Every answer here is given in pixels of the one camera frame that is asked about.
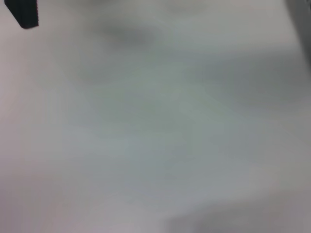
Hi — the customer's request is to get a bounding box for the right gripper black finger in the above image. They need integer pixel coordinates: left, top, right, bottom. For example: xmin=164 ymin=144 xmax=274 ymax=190
xmin=4 ymin=0 xmax=39 ymax=29

